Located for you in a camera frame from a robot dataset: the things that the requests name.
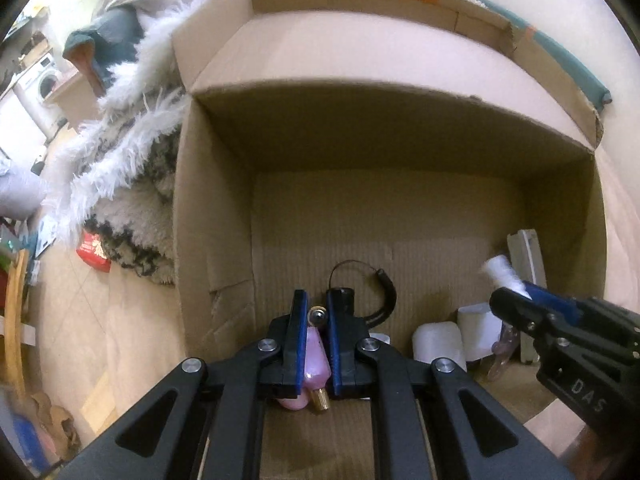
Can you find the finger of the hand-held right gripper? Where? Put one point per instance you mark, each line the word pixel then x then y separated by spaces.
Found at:
pixel 557 305
pixel 520 312

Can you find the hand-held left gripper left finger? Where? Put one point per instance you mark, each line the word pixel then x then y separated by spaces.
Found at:
pixel 300 340

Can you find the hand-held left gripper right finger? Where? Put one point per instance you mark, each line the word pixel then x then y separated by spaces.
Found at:
pixel 334 355

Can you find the pink bottle with gold cap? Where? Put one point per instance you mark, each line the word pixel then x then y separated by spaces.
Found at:
pixel 316 355

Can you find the clear spray bottle white cap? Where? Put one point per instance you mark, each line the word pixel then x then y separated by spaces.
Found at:
pixel 500 272

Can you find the white charger plug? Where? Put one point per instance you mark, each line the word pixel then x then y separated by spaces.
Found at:
pixel 477 327

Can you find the white pill bottle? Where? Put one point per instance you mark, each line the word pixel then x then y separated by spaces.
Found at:
pixel 380 336

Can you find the long white case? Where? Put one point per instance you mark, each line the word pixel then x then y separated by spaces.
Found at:
pixel 527 260

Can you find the pink paw-shaped gadget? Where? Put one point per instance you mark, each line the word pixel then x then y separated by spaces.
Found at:
pixel 295 402

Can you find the white rounded case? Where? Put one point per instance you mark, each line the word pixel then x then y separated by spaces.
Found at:
pixel 440 345

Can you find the brown cardboard box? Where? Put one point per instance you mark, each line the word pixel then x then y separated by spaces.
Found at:
pixel 400 200

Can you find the fluffy black white blanket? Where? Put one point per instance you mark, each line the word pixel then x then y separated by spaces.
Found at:
pixel 130 200

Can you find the red gift box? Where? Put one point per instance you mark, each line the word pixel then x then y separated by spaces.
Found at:
pixel 92 255

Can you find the teal headboard cushion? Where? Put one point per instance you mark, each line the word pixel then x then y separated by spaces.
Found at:
pixel 575 67

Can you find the tan crumpled cardboard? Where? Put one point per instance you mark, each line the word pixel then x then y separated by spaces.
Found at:
pixel 55 420

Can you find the white bathroom scale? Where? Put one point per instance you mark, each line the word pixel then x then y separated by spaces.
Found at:
pixel 45 235

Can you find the yellow wooden chair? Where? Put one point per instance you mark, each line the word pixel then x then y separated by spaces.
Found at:
pixel 15 310

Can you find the grey trash bag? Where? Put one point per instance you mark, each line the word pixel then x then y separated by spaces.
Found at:
pixel 20 187

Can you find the light wooden bedside cabinet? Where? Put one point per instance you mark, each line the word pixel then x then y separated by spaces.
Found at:
pixel 75 95

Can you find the white kitchen cabinet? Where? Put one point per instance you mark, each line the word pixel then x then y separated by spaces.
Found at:
pixel 20 120

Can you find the teal pillow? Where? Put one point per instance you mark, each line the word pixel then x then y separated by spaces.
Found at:
pixel 115 35

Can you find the white washing machine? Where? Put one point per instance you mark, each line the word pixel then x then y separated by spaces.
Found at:
pixel 42 80

